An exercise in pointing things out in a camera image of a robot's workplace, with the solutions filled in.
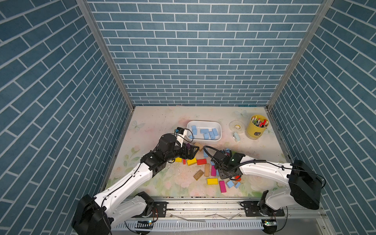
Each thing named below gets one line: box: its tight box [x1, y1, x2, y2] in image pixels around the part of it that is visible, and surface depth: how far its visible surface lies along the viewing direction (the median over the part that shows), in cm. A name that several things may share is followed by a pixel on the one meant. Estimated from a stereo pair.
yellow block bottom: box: [207, 178, 219, 186], surface depth 84 cm
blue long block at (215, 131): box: [211, 128, 219, 137], surface depth 107 cm
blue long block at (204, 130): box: [200, 128, 210, 134], surface depth 107 cm
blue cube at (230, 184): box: [226, 180, 235, 189], surface depth 82 cm
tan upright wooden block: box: [204, 163, 211, 177], surface depth 88 cm
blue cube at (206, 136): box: [203, 133, 212, 140], surface depth 104 cm
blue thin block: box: [208, 130, 216, 140], surface depth 104 cm
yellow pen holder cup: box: [246, 114, 270, 139], surface depth 98 cm
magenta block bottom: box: [218, 180, 227, 193], surface depth 83 cm
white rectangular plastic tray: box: [186, 120, 223, 142], surface depth 107 cm
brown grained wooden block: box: [193, 169, 205, 181], surface depth 86 cm
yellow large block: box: [186, 157, 197, 166], surface depth 90 cm
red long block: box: [196, 158, 208, 165], surface depth 91 cm
